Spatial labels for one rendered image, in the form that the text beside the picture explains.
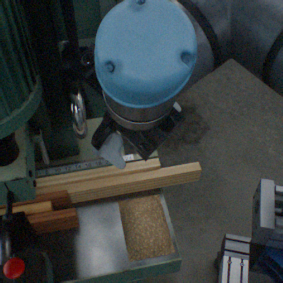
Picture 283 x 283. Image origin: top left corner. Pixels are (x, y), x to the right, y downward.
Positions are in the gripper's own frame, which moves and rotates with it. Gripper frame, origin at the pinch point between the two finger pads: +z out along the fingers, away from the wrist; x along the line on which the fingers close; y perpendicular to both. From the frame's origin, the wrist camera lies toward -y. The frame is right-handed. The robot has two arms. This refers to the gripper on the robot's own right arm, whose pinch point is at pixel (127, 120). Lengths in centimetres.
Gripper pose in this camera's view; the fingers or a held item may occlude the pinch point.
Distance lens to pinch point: 61.1
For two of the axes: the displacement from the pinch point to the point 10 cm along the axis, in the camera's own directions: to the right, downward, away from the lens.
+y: 7.1, 7.0, -0.8
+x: 7.0, -7.0, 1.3
